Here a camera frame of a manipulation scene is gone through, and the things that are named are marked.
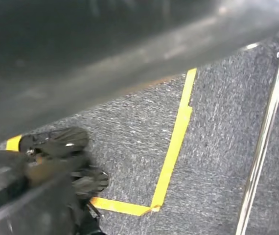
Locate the steel workbench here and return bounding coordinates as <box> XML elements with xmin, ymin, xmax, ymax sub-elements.
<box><xmin>235</xmin><ymin>22</ymin><xmax>279</xmax><ymax>235</ymax></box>

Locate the black left robot foot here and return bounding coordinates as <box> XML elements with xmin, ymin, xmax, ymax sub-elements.
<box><xmin>19</xmin><ymin>126</ymin><xmax>90</xmax><ymax>160</ymax></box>

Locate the yellow floor tape outline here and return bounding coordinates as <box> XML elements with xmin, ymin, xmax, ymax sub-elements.
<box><xmin>6</xmin><ymin>67</ymin><xmax>198</xmax><ymax>217</ymax></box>

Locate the black left robot leg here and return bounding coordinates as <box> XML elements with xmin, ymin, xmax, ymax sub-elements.
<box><xmin>0</xmin><ymin>150</ymin><xmax>110</xmax><ymax>235</ymax></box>

